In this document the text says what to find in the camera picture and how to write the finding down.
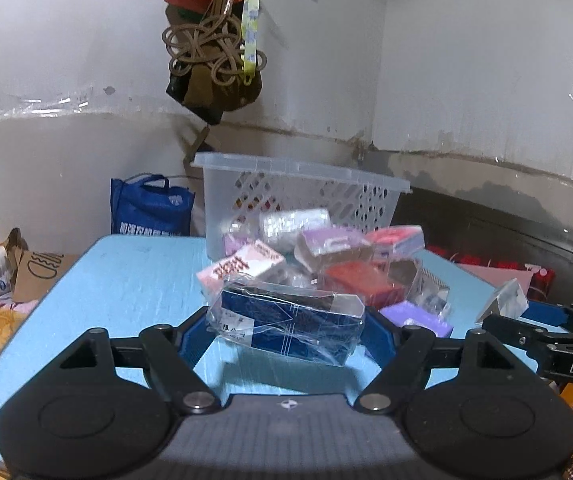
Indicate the blue shopping bag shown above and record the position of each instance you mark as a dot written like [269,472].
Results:
[149,207]

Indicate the clear plastic box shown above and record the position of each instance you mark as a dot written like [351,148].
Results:
[431,287]

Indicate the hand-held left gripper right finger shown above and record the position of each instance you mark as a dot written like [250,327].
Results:
[379,335]

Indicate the dark red box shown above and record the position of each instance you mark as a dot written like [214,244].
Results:
[361,282]

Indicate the blue box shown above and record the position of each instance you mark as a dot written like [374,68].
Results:
[286,322]

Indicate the dark wooden headboard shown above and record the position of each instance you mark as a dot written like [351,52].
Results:
[506,240]

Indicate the silver white box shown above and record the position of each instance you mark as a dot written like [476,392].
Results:
[294,230]

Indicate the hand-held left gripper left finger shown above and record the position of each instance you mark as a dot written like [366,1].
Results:
[200,332]

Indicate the lavender box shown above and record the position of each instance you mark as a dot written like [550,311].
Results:
[416,317]

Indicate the white perforated plastic basket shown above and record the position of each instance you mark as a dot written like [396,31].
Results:
[311,190]

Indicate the red and pink box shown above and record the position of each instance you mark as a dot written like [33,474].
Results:
[399,240]

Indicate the clear plastic packet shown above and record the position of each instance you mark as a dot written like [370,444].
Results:
[503,302]

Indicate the purple box with clear window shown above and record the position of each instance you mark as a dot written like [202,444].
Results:
[331,247]

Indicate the brown hanging bag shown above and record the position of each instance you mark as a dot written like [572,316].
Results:
[211,90]

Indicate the pink and white box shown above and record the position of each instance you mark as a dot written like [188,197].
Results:
[241,267]

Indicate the pink pillow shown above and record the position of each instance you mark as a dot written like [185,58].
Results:
[496,275]

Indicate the small purple box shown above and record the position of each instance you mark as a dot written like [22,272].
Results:
[236,245]

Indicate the red printed cloth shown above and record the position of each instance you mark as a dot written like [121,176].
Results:
[471,259]

